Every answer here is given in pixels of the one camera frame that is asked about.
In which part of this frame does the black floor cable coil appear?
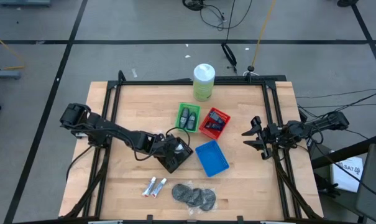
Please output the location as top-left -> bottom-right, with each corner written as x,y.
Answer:
181,0 -> 252,32

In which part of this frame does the black plastic basket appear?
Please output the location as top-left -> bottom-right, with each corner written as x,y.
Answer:
156,136 -> 195,174

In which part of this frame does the blue plastic basket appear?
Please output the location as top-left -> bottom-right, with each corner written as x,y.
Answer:
195,139 -> 230,178

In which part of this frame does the black ball-top stand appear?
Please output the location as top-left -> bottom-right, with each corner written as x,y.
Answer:
243,64 -> 260,82

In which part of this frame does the green disinfecting wipes canister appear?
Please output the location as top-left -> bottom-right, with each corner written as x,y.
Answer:
192,63 -> 216,102

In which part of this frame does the black metal beam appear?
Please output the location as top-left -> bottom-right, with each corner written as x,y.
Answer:
310,132 -> 376,169

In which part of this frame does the dark blue toiletry sachet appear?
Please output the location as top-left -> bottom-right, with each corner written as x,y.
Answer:
208,111 -> 226,126
205,121 -> 223,131

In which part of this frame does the black metal table frame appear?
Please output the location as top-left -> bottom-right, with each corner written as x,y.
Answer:
60,70 -> 324,220

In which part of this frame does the red plastic basket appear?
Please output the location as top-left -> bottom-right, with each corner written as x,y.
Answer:
198,107 -> 232,141

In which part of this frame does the white cardboard box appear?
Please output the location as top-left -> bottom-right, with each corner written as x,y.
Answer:
329,155 -> 365,193

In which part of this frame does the dark grey panel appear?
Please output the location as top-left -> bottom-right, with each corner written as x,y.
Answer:
355,142 -> 376,224

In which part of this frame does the black floor strap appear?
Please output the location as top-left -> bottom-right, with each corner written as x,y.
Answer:
221,42 -> 238,75

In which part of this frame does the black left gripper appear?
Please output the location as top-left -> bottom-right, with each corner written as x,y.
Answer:
150,133 -> 188,160

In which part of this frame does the long yellow cable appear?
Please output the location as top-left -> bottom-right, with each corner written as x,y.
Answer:
251,0 -> 277,68

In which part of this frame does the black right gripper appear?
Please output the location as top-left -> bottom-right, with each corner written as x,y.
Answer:
242,115 -> 281,160

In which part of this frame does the grey floor base plate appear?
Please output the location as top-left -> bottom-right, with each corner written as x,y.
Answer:
0,68 -> 22,80

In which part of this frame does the green plastic basket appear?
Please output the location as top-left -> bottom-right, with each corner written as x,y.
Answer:
174,102 -> 202,134

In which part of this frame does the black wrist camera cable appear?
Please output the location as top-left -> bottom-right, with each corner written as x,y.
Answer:
165,126 -> 191,147

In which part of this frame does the thin yellow floor cable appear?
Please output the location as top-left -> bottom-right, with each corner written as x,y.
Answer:
0,29 -> 25,71

